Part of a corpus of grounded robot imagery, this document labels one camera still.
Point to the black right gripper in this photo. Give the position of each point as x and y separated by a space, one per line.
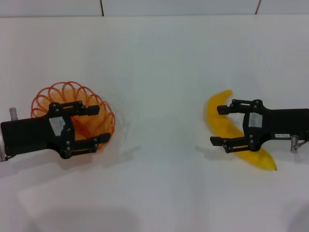
277 123

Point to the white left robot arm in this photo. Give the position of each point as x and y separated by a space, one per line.
2 149

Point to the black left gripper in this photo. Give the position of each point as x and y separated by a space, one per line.
31 133

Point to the yellow banana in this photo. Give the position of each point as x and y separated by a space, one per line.
224 125

